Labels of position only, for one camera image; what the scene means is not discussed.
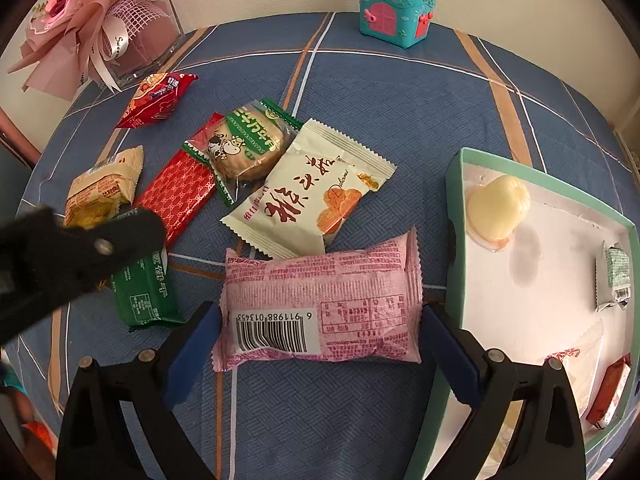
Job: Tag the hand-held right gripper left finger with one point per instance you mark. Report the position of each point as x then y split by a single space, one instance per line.
192 355

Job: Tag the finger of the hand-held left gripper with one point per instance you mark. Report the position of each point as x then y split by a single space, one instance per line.
115 240

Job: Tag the red triangular snack packet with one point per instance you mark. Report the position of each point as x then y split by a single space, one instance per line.
155 100

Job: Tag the green cow cookie packet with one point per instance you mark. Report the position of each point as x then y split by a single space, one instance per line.
245 145

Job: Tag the teal cardboard box tray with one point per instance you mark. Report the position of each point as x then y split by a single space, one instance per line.
545 260

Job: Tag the blue plaid tablecloth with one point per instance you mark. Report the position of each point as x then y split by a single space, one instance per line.
400 110

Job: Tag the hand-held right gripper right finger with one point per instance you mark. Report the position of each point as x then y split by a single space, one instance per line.
450 355

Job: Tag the pale yellow jelly cup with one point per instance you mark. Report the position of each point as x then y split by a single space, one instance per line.
500 205

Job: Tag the beige bread packet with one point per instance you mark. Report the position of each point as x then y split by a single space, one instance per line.
105 180

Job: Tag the dark green snack packet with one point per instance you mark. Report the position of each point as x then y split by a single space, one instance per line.
145 295

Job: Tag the pale green white snack packet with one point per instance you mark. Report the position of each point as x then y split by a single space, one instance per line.
614 275

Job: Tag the cream packet orange flower print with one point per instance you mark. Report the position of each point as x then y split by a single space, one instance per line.
300 195

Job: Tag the clear glass vase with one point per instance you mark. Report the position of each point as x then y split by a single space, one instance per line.
150 40

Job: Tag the yellow cake packet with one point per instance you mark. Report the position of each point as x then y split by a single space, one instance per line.
92 214

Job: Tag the red milk snack packet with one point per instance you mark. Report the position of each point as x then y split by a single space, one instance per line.
610 390

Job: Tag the teal box with pink design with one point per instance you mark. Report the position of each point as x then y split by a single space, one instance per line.
395 10

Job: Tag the pink snack packet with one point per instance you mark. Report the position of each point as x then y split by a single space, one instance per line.
320 305

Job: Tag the white bun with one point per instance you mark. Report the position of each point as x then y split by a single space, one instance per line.
587 365

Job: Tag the dark chair with pink frame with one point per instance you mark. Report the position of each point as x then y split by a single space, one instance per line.
12 132

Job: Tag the red patterned snack packet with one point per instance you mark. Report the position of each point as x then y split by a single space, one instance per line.
175 190

